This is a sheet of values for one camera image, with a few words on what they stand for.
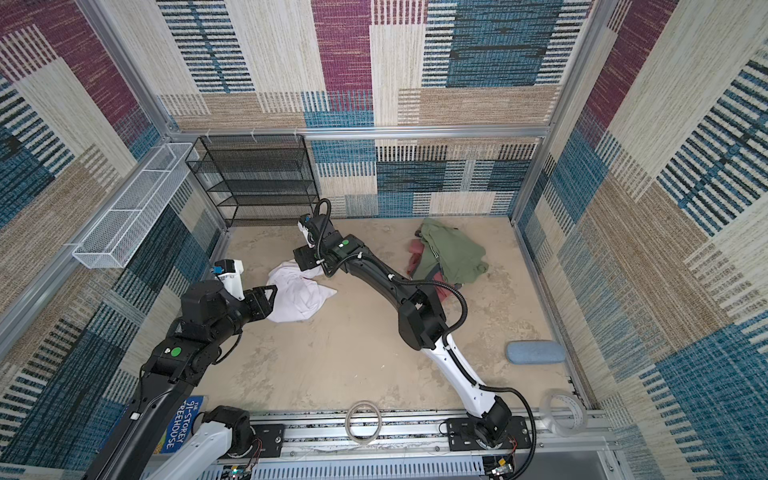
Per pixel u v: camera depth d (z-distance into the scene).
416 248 1.08
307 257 0.82
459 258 0.98
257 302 0.63
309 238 0.83
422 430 0.77
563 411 0.79
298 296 0.94
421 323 0.61
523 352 0.84
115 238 0.71
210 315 0.53
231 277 0.64
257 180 1.10
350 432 0.74
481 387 0.63
